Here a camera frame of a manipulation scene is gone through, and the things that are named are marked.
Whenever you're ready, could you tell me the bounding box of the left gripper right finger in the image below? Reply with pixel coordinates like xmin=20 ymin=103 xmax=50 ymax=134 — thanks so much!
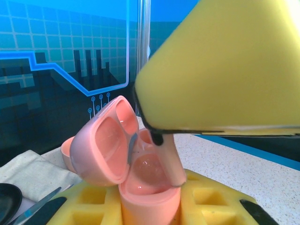
xmin=180 ymin=169 xmax=278 ymax=225

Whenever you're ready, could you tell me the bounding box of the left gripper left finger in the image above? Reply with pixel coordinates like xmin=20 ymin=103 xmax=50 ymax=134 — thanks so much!
xmin=36 ymin=183 xmax=124 ymax=225

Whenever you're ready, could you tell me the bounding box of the orange cup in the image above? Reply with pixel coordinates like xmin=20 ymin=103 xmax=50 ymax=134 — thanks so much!
xmin=60 ymin=136 xmax=79 ymax=173

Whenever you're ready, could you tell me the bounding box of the beige folded cloth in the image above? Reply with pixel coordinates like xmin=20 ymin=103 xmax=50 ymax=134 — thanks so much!
xmin=0 ymin=150 xmax=83 ymax=204

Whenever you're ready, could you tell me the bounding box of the black plate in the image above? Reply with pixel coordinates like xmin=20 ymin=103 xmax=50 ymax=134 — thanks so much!
xmin=0 ymin=183 xmax=23 ymax=225

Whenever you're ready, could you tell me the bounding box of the blue edged table side rail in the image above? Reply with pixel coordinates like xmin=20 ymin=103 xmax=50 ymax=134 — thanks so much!
xmin=199 ymin=135 xmax=300 ymax=164

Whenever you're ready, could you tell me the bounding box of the aluminium frame post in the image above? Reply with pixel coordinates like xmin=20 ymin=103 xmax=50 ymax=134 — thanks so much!
xmin=136 ymin=0 xmax=151 ymax=113

